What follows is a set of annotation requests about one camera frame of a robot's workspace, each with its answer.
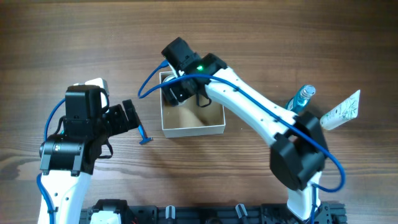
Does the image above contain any white cotton swab jar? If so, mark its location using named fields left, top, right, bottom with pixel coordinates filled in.
left=162, top=74, right=187, bottom=106

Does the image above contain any blue mouthwash bottle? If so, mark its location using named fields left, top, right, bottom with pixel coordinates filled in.
left=285, top=85, right=316, bottom=114

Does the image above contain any white lotion tube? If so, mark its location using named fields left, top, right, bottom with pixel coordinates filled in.
left=320, top=90, right=361, bottom=131

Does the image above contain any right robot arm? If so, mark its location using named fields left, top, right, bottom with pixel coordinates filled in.
left=162, top=52, right=329, bottom=221

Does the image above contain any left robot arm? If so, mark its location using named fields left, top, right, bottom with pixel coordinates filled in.
left=37, top=85, right=139, bottom=223

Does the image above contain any blue disposable razor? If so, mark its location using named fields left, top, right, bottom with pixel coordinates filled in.
left=138, top=124, right=153, bottom=145

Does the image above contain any white cardboard box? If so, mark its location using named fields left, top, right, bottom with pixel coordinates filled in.
left=160, top=91, right=226, bottom=138

